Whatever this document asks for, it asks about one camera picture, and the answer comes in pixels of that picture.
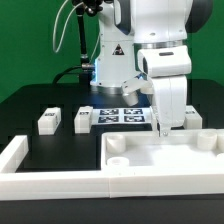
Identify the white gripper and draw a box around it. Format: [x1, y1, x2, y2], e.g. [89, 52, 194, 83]
[122, 45, 192, 137]

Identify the white desk tabletop tray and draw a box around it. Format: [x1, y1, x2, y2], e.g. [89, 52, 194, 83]
[101, 129, 224, 170]

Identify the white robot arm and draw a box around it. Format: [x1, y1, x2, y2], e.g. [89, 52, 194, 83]
[90, 0, 213, 135]

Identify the marker tag sheet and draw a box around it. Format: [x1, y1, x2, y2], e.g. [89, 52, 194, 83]
[92, 108, 151, 125]

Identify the white front fence bar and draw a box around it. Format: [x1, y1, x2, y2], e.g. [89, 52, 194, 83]
[0, 167, 224, 201]

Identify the white fence bar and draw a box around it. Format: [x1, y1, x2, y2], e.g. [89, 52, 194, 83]
[0, 167, 224, 201]
[0, 135, 29, 174]

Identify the white left fence bar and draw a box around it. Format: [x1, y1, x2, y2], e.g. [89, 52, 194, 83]
[0, 135, 29, 174]

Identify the black cable on table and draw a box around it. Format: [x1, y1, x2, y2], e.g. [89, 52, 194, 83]
[52, 65, 91, 84]

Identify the white cable loop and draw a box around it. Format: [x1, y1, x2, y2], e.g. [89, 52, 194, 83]
[53, 0, 101, 55]

